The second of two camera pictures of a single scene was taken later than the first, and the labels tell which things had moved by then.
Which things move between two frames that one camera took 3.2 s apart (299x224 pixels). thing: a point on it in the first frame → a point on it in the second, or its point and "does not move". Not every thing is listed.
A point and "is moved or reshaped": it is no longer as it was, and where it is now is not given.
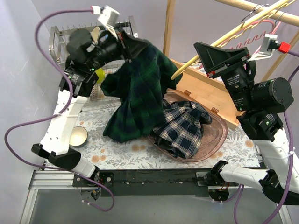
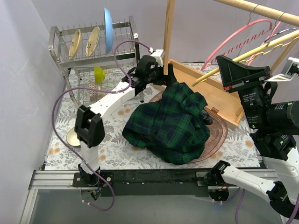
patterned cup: (94, 94) does not move
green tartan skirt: (142, 84) is moved or reshaped
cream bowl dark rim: (79, 136) does not move
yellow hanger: (242, 27) → (281, 42)
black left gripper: (124, 46) → (162, 76)
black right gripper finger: (214, 59) → (231, 72)
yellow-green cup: (100, 73) does not move
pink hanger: (256, 52) does not move
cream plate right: (95, 32) does not move
